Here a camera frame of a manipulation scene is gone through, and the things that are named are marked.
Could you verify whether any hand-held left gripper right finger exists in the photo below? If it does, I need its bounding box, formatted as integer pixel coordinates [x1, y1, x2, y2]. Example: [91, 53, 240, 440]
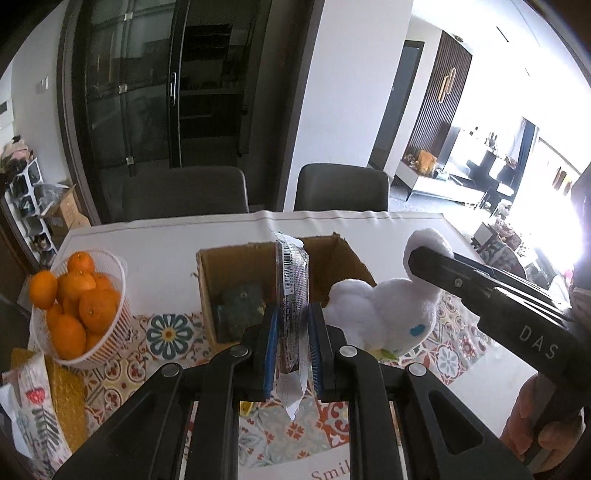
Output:
[307, 302, 533, 480]

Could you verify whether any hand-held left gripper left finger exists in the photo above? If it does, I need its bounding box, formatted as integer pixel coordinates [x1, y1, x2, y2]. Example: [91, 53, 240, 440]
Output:
[55, 305, 280, 480]

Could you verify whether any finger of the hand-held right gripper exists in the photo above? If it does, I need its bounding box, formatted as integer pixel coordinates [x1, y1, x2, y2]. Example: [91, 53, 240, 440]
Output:
[407, 246, 574, 324]

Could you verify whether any dark green plush pouch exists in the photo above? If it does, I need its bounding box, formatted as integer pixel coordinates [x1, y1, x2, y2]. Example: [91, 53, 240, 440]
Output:
[217, 285, 269, 342]

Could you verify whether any white plush toy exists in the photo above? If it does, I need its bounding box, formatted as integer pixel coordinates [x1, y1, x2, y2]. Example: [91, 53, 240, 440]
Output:
[328, 227, 455, 361]

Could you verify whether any clear dark snack packet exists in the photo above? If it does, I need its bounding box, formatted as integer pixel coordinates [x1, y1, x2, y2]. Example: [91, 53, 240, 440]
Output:
[274, 233, 310, 421]

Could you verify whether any brown cardboard box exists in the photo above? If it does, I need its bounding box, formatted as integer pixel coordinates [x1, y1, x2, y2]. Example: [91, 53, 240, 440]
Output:
[196, 234, 377, 344]

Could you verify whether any person's right hand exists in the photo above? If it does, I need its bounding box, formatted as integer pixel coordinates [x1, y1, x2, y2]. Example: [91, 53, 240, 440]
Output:
[501, 373, 591, 468]

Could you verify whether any patterned armchair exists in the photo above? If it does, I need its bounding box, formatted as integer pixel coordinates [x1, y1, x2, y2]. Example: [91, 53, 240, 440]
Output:
[473, 222, 527, 278]

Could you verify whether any white low cabinet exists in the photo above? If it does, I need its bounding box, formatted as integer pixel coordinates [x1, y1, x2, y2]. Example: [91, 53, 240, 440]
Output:
[392, 161, 485, 204]

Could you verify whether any patterned tile table runner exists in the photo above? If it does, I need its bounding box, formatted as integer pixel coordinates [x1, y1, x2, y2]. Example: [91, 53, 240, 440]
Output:
[83, 277, 490, 472]

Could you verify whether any grey dining chair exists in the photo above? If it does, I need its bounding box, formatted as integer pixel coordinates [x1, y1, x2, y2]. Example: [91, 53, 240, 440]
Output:
[294, 163, 390, 212]
[122, 166, 250, 223]

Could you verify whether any white plastic fruit basket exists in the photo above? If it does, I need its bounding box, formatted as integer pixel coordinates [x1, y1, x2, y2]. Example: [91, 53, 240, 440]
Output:
[28, 249, 132, 370]

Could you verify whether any dark interior door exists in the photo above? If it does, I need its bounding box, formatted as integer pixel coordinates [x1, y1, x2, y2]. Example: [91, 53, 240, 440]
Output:
[369, 39, 426, 169]

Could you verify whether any yellow wicker basket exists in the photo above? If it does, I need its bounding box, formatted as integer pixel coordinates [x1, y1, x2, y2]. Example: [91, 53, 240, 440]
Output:
[9, 348, 88, 455]

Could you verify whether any pile of oranges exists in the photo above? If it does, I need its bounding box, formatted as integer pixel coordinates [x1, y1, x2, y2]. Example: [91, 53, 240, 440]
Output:
[28, 251, 122, 361]

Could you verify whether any floral cloth pouch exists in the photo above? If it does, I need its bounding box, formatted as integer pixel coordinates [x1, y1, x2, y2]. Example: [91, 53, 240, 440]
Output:
[0, 355, 65, 467]

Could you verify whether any small floor cardboard box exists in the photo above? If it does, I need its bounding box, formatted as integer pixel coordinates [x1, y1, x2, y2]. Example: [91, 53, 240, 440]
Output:
[46, 185, 90, 236]

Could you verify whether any white shoe rack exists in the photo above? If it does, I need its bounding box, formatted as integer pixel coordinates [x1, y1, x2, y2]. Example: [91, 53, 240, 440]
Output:
[4, 157, 58, 264]

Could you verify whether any dark glass sliding door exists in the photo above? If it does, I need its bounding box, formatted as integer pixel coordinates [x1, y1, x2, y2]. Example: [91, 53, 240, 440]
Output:
[58, 0, 324, 227]

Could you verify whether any pile of clothes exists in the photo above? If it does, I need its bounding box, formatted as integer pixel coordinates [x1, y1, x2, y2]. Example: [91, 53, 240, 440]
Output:
[0, 141, 31, 174]

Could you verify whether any dark slatted wall panel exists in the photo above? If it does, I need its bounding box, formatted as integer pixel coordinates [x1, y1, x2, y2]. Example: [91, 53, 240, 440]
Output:
[406, 30, 474, 162]

